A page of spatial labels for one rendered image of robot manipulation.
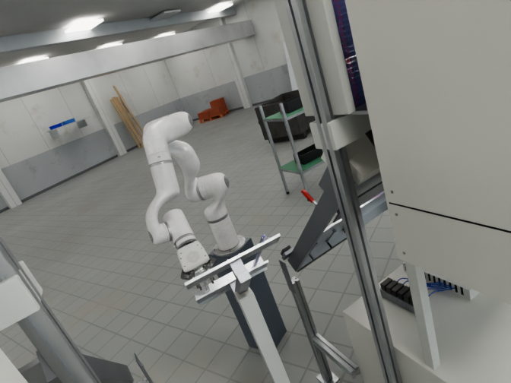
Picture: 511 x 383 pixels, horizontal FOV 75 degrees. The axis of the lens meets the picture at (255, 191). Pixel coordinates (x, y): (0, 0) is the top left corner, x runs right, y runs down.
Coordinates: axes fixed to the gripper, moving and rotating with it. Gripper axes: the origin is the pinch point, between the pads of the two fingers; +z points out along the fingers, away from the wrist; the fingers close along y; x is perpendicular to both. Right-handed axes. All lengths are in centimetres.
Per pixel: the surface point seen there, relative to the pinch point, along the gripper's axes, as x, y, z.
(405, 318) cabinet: 2, 54, 45
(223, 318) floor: 133, 3, -19
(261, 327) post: 17.6, 11.6, 20.4
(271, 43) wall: 557, 558, -852
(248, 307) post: 9.1, 10.0, 13.5
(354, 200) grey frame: -43, 42, 16
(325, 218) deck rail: -23.9, 41.3, 9.4
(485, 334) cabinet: -10, 66, 60
